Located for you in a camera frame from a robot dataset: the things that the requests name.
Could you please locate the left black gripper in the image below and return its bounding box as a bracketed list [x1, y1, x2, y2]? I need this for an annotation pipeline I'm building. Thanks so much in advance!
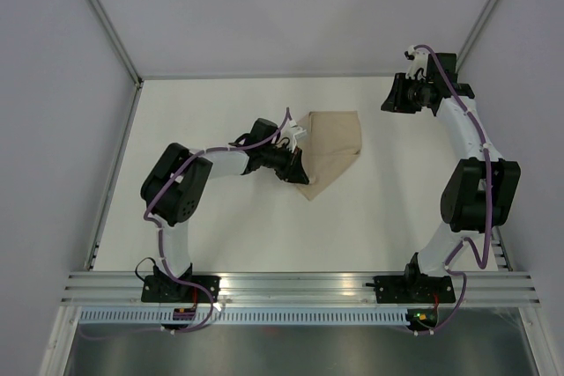
[261, 144, 309, 186]

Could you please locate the beige cloth napkin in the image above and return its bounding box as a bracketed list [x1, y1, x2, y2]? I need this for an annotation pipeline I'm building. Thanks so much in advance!
[296, 111, 362, 201]

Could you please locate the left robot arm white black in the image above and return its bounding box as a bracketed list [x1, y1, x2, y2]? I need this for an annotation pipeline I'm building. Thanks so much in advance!
[140, 117, 309, 302]

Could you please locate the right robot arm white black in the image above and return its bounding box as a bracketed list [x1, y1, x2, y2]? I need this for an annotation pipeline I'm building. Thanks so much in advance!
[374, 44, 521, 302]

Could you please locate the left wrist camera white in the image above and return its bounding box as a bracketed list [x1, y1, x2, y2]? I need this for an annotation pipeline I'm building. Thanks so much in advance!
[281, 119, 308, 151]

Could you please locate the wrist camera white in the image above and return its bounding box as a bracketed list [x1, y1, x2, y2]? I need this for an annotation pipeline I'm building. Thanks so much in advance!
[281, 119, 308, 151]
[404, 45, 433, 81]

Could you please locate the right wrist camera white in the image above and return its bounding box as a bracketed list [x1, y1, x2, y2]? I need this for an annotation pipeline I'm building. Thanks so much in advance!
[404, 45, 433, 81]

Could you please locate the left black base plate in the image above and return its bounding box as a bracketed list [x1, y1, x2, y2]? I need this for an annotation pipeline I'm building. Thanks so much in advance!
[141, 274, 219, 304]

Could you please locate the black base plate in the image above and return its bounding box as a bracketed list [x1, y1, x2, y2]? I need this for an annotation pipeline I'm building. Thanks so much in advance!
[141, 274, 219, 304]
[373, 274, 456, 305]

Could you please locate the aluminium frame post right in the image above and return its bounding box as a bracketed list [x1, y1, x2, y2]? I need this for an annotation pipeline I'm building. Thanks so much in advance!
[456, 0, 502, 73]

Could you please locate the aluminium frame post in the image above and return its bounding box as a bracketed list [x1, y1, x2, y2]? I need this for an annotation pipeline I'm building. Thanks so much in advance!
[85, 0, 143, 87]
[456, 0, 502, 73]

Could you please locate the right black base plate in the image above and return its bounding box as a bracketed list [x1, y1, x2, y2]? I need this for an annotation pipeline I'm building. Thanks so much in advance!
[373, 274, 456, 305]

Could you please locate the aluminium frame back bar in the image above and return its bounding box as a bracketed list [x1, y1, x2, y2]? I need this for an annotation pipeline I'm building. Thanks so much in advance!
[141, 71, 396, 81]

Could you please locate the aluminium frame right rail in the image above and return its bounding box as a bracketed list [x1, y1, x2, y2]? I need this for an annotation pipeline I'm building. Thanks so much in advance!
[444, 78, 515, 272]

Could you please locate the aluminium mounting rail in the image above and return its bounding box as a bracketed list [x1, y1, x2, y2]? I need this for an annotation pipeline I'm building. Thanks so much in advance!
[60, 271, 540, 308]

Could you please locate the white slotted cable duct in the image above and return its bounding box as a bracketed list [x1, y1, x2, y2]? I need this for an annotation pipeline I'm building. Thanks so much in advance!
[79, 306, 408, 326]

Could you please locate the aluminium frame post left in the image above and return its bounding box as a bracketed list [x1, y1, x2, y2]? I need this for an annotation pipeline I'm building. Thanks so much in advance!
[85, 0, 143, 87]

